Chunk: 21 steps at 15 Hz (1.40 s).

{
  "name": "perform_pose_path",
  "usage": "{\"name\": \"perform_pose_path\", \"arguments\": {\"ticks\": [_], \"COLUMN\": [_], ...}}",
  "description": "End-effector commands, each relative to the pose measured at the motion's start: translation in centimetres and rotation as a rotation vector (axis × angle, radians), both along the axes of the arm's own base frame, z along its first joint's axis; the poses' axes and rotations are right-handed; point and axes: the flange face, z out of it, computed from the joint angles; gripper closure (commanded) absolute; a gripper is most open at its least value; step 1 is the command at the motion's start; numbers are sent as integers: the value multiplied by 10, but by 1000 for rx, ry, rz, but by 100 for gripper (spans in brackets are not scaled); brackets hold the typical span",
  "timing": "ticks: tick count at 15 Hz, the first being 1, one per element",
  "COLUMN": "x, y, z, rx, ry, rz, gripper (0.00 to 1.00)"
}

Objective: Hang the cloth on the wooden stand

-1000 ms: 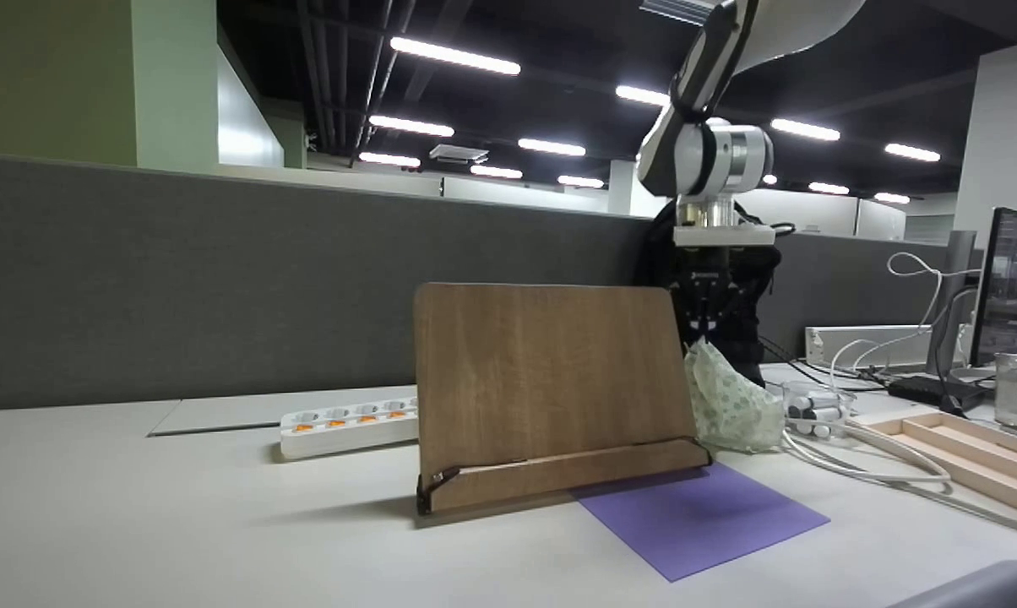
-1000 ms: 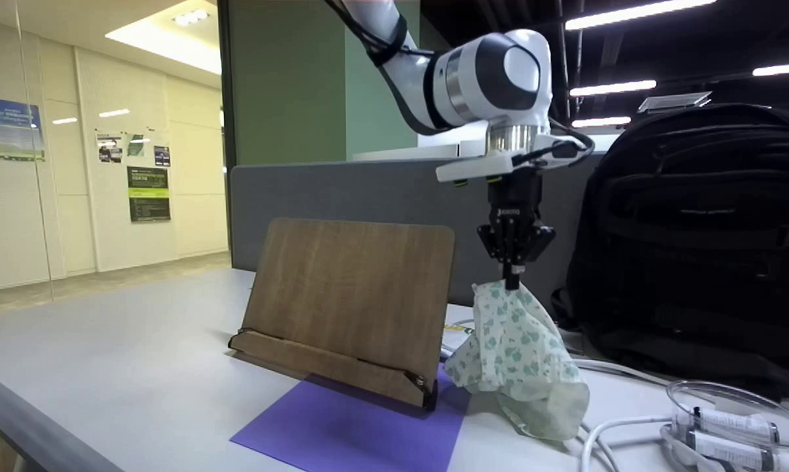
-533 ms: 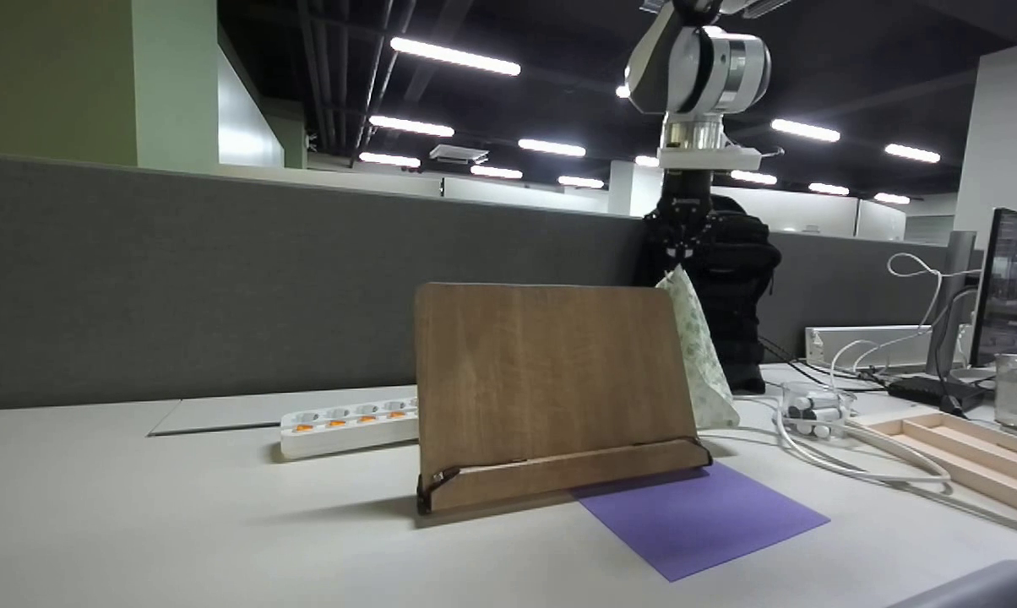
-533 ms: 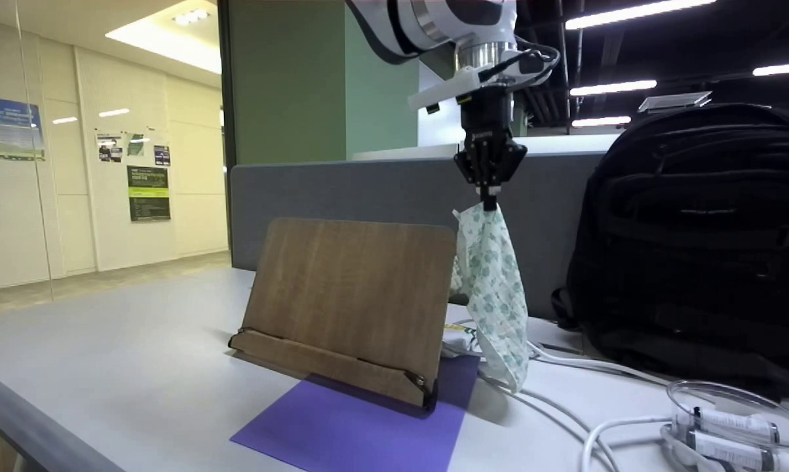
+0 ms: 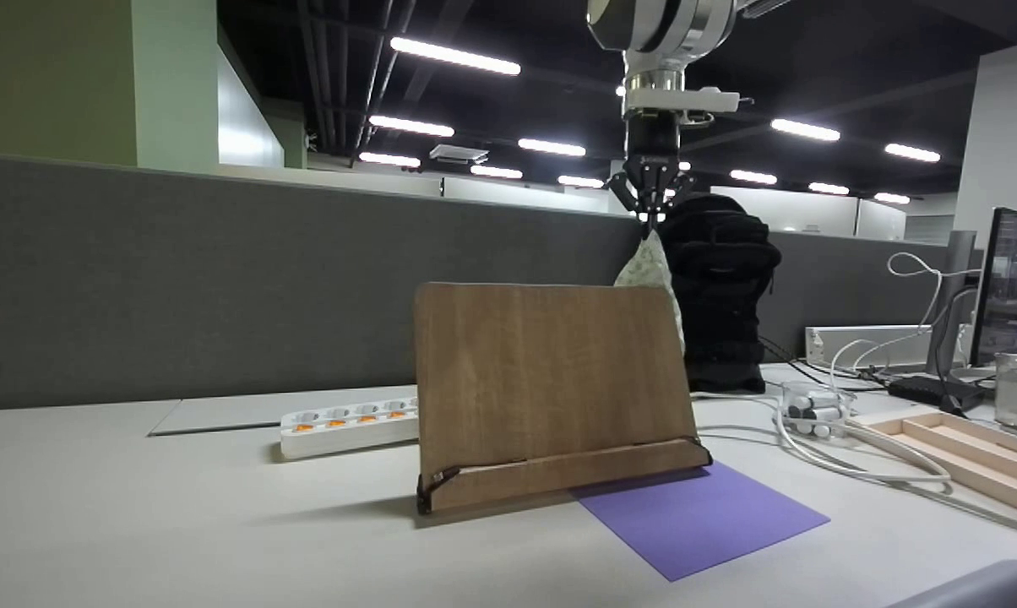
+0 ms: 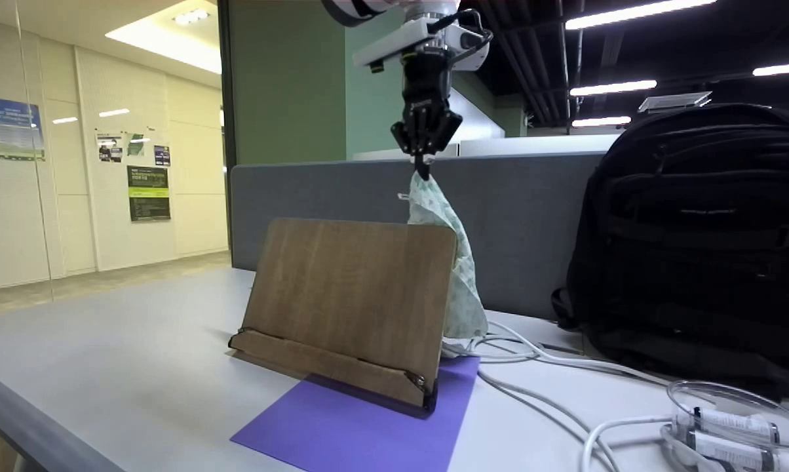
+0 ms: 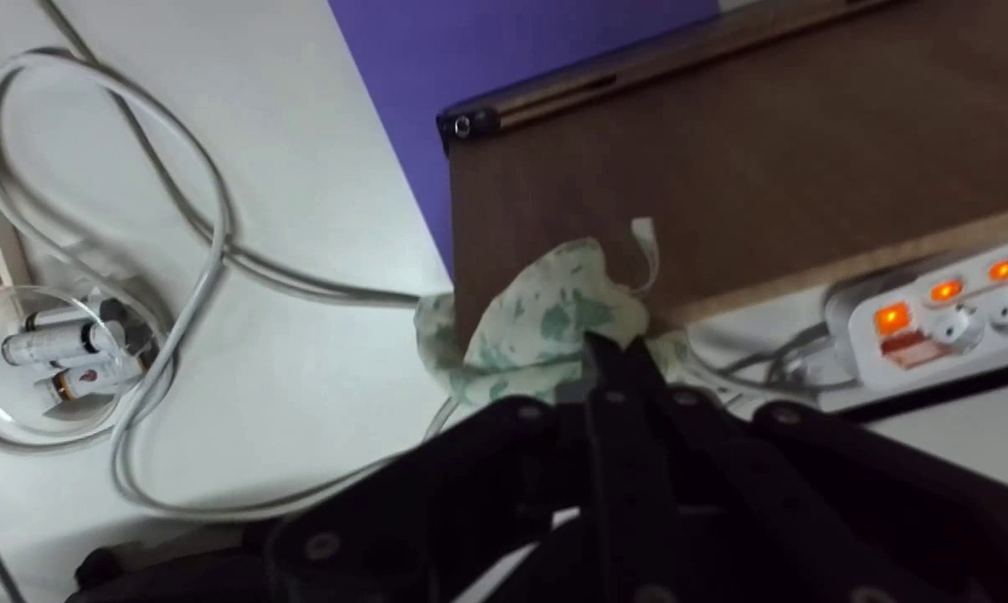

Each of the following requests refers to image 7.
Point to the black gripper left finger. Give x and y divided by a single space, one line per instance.
490 505

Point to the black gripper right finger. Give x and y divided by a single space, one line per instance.
813 515

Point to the clear plastic bag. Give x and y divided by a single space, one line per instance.
536 324

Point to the wooden book stand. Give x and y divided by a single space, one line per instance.
771 168

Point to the white power strip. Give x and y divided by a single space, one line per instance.
960 319

